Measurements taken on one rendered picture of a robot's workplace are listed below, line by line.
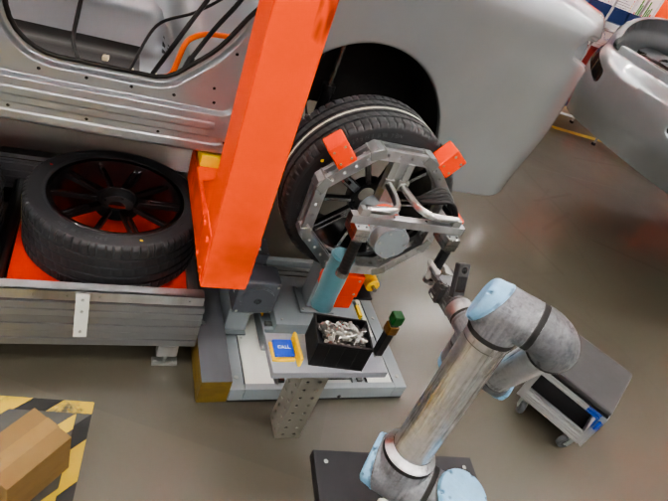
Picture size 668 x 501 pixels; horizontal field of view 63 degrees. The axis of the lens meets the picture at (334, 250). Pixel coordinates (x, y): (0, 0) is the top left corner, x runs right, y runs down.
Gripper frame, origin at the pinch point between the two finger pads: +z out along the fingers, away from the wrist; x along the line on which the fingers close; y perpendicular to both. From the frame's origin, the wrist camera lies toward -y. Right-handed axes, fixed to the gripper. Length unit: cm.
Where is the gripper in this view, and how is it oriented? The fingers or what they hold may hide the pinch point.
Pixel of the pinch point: (435, 260)
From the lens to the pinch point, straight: 194.9
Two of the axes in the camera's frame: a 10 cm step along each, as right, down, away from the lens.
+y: -3.2, 7.6, 5.7
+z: -2.6, -6.5, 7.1
